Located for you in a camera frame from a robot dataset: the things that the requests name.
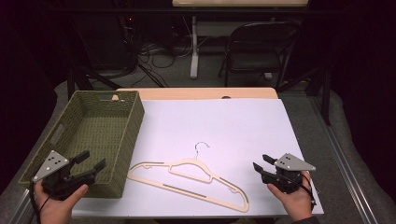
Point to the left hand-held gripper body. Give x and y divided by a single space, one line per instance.
57 175

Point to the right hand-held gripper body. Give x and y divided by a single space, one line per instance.
288 174

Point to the person's right hand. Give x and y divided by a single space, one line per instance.
294 202

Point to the person's left hand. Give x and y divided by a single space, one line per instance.
60 207

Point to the green woven basket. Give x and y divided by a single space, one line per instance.
90 140

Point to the white board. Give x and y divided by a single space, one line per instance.
218 133

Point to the beige clothes hanger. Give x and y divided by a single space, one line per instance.
190 182

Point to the black metal stand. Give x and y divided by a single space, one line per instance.
85 76
311 84

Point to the black folding chair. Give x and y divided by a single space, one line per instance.
260 49

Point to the white desk leg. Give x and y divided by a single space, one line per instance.
194 49

